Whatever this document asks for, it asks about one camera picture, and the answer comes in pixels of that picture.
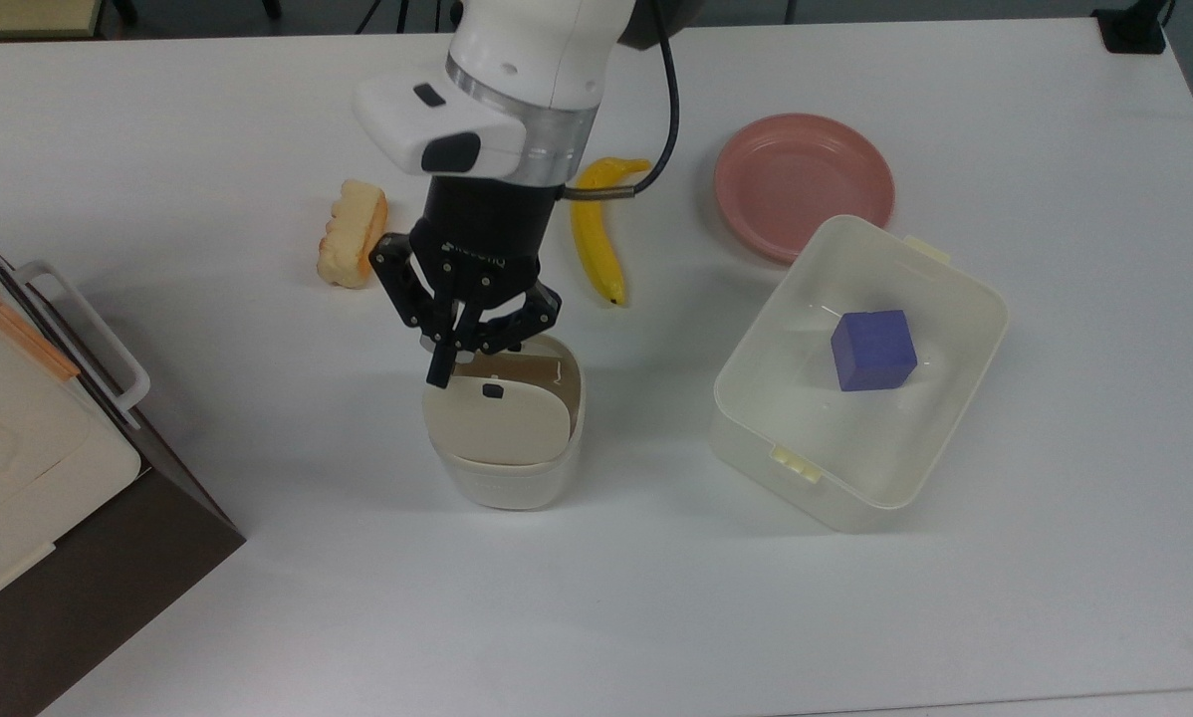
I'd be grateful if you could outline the white oven door handle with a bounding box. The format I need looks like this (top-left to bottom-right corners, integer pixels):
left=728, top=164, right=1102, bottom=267
left=14, top=259, right=151, bottom=415

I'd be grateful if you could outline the yellow banana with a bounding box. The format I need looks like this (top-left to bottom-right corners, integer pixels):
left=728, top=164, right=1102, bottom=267
left=570, top=156, right=652, bottom=308

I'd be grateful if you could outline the translucent white storage box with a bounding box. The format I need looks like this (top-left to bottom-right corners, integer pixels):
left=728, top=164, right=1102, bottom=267
left=709, top=214, right=1010, bottom=535

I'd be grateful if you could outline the white toaster oven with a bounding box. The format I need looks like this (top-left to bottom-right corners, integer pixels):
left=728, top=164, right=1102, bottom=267
left=0, top=216, right=248, bottom=717

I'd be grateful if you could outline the purple cube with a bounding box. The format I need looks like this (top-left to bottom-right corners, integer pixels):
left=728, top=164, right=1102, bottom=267
left=831, top=309, right=919, bottom=393

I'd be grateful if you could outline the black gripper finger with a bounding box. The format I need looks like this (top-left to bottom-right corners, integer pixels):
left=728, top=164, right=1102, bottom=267
left=368, top=233, right=465, bottom=390
left=471, top=281, right=564, bottom=359

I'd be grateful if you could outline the yellow side table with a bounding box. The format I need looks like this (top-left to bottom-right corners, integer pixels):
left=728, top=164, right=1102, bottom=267
left=0, top=0, right=106, bottom=42

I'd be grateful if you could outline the black table clamp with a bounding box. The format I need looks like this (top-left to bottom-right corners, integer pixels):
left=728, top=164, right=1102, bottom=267
left=1092, top=0, right=1177, bottom=55

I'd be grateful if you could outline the cream trash can lid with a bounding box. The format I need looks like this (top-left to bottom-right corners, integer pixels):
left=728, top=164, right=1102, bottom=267
left=422, top=374, right=574, bottom=465

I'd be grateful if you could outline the cream sponge cake slice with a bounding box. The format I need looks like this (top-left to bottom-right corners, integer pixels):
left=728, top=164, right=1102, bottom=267
left=317, top=179, right=390, bottom=291

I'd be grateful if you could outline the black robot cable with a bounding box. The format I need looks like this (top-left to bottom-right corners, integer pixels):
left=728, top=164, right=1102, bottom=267
left=565, top=0, right=683, bottom=203

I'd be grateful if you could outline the pink plate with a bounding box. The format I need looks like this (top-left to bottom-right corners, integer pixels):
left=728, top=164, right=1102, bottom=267
left=713, top=113, right=896, bottom=265

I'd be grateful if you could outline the small white trash can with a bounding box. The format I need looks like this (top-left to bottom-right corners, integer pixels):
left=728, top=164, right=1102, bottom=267
left=422, top=334, right=588, bottom=512

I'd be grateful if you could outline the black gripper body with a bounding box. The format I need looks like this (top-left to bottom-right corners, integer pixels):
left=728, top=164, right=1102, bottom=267
left=409, top=175, right=560, bottom=316

